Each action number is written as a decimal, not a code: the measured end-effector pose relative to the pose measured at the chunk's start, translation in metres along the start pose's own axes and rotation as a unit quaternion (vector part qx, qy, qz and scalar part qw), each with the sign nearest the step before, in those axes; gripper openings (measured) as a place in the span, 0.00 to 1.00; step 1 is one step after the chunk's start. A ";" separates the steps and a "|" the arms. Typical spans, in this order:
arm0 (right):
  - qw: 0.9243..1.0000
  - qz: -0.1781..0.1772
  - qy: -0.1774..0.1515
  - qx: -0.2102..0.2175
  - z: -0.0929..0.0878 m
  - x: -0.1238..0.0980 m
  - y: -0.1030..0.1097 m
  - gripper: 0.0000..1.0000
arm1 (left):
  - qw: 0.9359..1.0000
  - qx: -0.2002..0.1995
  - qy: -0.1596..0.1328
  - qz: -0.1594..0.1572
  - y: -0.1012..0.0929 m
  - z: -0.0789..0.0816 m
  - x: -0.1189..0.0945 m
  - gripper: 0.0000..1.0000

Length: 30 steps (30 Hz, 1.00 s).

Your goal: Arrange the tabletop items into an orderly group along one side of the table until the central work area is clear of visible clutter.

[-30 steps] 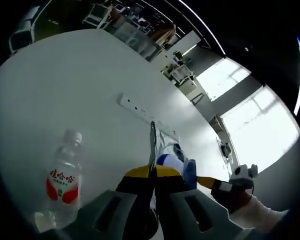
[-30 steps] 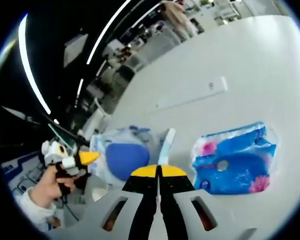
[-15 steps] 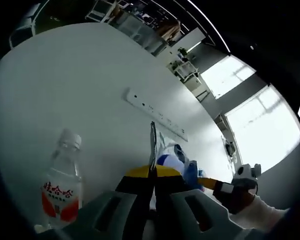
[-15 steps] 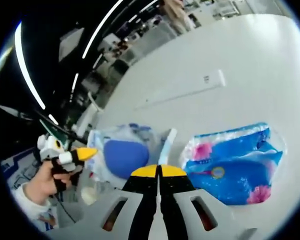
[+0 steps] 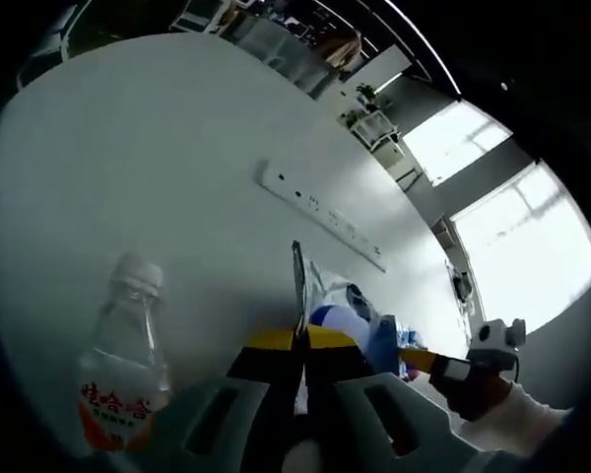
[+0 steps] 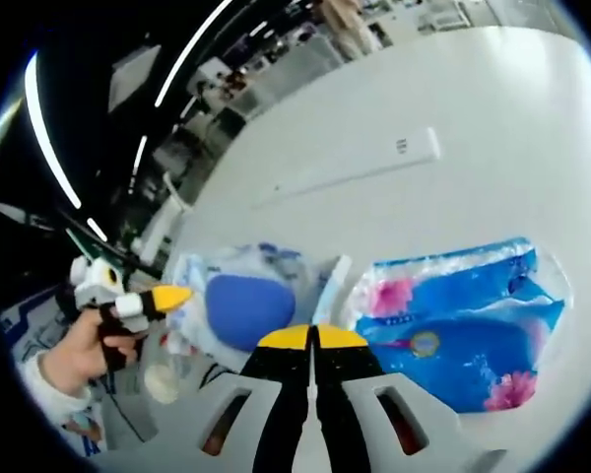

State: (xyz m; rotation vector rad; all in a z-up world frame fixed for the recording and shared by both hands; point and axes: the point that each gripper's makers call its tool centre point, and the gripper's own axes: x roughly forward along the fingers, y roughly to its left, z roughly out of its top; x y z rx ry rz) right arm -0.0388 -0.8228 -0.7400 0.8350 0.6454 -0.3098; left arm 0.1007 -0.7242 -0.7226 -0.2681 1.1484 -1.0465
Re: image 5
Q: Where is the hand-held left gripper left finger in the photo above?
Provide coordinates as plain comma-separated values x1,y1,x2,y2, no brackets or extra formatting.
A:
147,327,304,473

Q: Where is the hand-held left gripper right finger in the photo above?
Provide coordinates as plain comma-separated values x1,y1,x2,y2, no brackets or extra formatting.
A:
302,323,479,473

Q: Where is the blue white snack packet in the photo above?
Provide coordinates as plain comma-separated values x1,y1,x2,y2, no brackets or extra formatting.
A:
289,239,425,385

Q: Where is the clear plastic water bottle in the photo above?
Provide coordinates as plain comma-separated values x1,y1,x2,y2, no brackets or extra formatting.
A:
76,252,174,453

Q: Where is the small dark tabletop object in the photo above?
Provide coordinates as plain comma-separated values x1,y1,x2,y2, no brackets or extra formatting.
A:
450,270,477,304

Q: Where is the white tabletop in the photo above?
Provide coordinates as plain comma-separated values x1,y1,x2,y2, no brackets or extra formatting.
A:
0,34,489,473

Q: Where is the person's right hand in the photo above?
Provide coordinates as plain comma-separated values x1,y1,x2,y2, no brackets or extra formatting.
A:
445,367,517,424

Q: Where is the person's left hand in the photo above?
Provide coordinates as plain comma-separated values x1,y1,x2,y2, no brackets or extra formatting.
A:
283,439,329,473

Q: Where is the bright window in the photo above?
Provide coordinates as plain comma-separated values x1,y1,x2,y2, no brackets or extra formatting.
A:
450,167,591,341
402,101,516,187

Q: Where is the white power strip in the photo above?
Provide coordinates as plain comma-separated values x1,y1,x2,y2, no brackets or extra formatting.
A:
254,159,388,273

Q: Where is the white shelf rack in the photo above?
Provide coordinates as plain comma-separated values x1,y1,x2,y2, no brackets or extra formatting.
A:
350,108,406,171

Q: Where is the green potted plant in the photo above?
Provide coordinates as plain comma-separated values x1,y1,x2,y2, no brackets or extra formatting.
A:
342,82,381,124

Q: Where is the ceiling light strip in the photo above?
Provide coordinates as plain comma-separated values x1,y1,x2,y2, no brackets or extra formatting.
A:
383,0,462,98

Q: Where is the grey desk partition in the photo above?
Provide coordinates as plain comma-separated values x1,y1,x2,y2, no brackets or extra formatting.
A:
233,17,344,98

